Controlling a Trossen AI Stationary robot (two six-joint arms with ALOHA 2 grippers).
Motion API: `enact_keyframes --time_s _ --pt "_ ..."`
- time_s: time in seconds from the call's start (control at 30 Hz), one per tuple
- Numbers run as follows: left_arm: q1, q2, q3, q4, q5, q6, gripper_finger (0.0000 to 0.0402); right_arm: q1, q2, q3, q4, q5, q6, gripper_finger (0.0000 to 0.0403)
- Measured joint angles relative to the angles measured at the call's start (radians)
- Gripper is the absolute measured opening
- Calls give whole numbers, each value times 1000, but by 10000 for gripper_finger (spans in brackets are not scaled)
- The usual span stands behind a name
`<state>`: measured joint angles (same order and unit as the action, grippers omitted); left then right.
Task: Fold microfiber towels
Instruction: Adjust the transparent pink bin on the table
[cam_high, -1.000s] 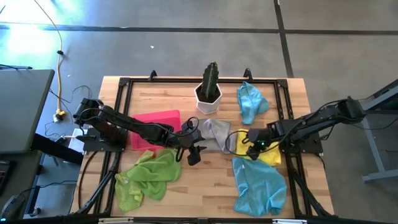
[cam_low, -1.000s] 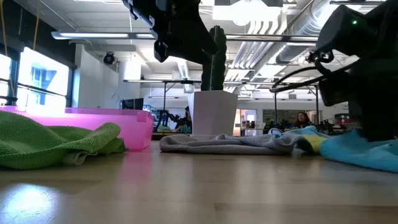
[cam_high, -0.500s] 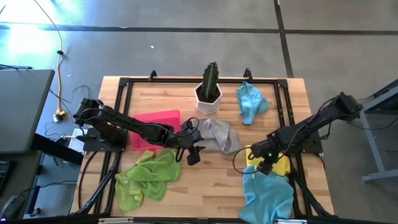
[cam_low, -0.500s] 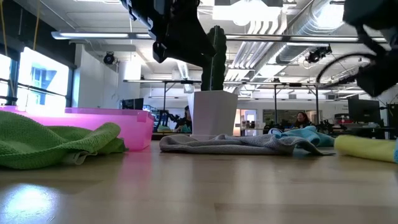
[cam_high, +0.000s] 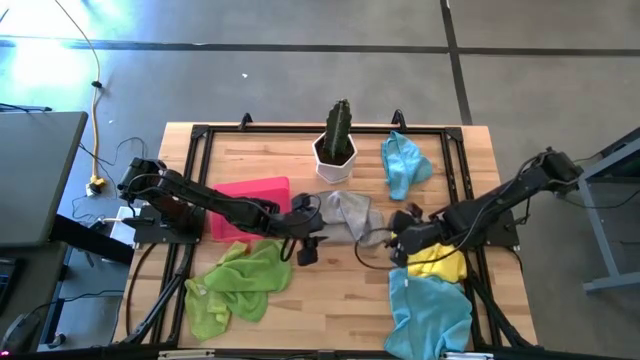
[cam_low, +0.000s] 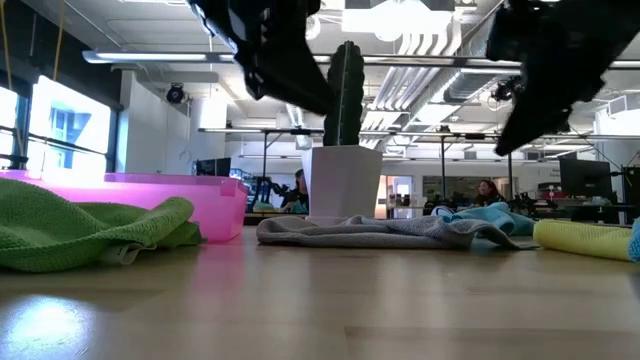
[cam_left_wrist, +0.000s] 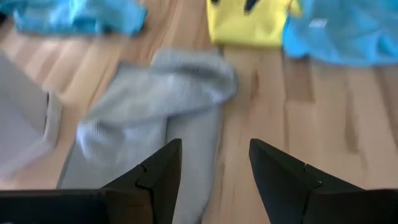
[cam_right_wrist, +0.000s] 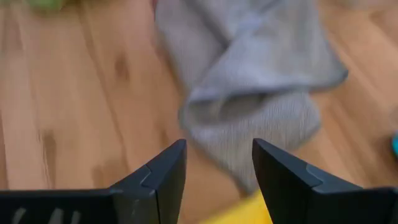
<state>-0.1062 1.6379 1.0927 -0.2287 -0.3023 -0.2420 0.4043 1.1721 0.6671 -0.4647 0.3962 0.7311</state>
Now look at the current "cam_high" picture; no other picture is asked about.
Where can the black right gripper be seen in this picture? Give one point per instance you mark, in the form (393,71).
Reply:
(420,237)

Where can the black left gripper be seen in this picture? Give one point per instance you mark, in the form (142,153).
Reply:
(307,224)

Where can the yellow microfiber towel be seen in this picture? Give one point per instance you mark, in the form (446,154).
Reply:
(440,262)

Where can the grey microfiber towel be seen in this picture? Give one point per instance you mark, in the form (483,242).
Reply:
(350,212)

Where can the pink plastic bin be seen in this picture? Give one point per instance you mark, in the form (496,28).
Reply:
(260,190)

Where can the blue microfiber towel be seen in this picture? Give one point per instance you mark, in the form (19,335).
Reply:
(430,315)
(402,165)

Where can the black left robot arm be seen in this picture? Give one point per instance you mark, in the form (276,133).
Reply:
(200,192)

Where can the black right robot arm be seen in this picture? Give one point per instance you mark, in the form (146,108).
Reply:
(500,200)

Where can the green cactus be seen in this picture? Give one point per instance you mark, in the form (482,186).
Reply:
(337,127)

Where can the white power box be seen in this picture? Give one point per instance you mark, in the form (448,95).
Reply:
(120,230)

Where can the yellow power plug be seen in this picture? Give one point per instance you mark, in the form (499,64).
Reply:
(96,184)

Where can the black desk beam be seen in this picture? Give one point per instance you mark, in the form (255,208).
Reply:
(90,240)

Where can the grey metal table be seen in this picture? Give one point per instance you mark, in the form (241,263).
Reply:
(615,281)

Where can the dark grey desk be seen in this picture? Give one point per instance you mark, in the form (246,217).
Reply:
(35,280)

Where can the grey desk top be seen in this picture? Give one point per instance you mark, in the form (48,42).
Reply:
(35,175)

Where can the black computer mouse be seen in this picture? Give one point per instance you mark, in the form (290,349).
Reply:
(20,332)

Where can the black keyboard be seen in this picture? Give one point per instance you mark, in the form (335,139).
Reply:
(6,285)

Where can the black metal table frame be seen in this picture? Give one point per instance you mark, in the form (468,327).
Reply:
(280,130)

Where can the silver frame bracket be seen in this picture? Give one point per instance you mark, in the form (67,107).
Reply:
(482,356)
(185,354)

